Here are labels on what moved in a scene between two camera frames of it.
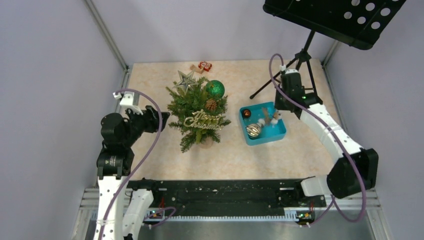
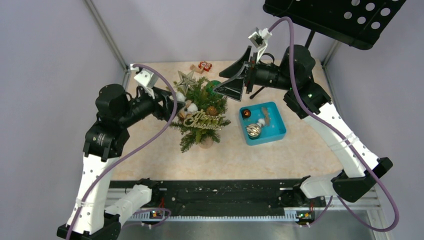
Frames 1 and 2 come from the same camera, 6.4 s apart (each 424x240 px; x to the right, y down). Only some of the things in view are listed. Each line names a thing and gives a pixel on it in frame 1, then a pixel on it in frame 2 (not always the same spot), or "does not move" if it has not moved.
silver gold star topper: x=187 y=81 does not move
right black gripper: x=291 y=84 -> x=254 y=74
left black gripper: x=151 y=117 -> x=166 y=111
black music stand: x=358 y=23 does not move
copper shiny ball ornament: x=247 y=114 does not move
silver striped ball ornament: x=253 y=130 does not move
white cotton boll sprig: x=277 y=116 -> x=189 y=108
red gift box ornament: x=206 y=66 does not move
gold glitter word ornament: x=200 y=119 does not move
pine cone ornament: x=211 y=104 -> x=211 y=111
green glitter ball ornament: x=215 y=87 does not move
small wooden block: x=198 y=70 does not move
